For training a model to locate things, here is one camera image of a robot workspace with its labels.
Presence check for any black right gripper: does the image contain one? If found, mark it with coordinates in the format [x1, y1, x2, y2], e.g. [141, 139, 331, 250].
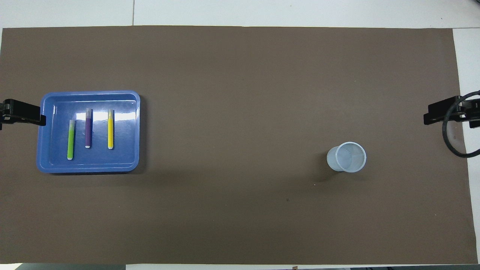
[424, 96, 480, 129]

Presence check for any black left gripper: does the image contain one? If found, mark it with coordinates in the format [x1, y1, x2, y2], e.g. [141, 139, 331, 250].
[0, 99, 46, 130]

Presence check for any green marker pen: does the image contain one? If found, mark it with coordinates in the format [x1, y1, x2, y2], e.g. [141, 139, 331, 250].
[67, 120, 75, 161]

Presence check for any purple marker pen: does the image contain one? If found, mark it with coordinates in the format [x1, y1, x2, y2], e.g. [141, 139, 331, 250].
[85, 108, 93, 149]

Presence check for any translucent plastic cup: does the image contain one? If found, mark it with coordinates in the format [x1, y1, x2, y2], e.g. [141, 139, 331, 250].
[327, 142, 367, 173]

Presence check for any blue plastic tray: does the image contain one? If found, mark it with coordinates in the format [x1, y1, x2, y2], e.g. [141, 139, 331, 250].
[36, 90, 141, 174]

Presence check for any brown table mat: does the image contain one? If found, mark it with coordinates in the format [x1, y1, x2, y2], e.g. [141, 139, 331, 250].
[0, 25, 479, 265]

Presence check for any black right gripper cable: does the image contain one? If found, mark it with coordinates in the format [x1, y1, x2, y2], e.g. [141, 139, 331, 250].
[442, 90, 480, 158]

